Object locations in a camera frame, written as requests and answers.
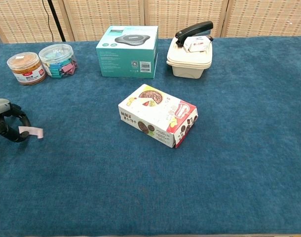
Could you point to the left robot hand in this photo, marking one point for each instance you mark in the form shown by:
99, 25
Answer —
0, 106

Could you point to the pink strip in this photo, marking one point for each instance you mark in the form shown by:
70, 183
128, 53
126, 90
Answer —
35, 132

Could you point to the white printed cookie box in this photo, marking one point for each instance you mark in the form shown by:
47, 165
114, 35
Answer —
153, 112

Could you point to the clear jar of rubber bands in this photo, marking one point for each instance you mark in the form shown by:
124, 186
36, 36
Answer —
27, 72

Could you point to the clear jar of binder clips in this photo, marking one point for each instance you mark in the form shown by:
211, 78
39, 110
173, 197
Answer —
59, 65

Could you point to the black tripod stand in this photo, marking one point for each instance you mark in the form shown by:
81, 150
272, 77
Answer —
56, 19

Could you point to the teal speakerphone product box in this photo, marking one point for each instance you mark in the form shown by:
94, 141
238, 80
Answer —
125, 60

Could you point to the beige lidded food container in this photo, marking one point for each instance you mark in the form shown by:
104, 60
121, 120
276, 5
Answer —
187, 70

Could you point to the small white staples box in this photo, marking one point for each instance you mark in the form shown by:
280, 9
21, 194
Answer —
198, 46

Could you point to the black stapler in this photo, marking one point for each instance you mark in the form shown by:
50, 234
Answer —
195, 27

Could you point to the bamboo folding screen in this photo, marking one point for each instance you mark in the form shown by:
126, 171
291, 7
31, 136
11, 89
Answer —
190, 14

